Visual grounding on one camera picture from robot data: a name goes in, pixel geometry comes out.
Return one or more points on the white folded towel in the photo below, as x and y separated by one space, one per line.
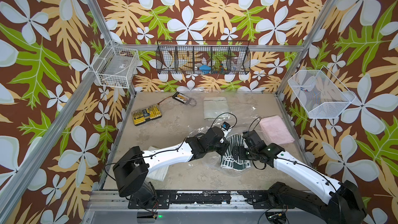
159 174

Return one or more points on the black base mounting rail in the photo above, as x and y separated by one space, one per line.
166 199

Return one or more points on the black wire basket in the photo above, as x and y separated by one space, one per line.
202 57

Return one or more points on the yellow screwdriver bit case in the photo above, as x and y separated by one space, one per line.
147 114

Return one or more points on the green white striped towel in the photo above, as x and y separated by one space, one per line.
230 160

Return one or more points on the pink folded towel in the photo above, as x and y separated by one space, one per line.
275 130

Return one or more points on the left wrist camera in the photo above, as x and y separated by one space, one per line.
225 126

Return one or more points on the black battery holder with wires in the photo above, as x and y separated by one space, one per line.
184 99

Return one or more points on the clear plastic vacuum bag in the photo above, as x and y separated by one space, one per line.
232 117

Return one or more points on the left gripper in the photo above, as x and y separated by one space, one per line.
224 144

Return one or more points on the white wire basket left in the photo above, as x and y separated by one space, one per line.
115 66

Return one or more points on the white mesh basket right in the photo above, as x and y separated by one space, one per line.
321 93

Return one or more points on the pale green folded towel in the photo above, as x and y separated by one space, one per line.
214 106

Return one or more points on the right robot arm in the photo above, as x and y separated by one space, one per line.
329 199

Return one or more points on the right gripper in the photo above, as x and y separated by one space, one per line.
239 155

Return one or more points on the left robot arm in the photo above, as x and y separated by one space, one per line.
131 171

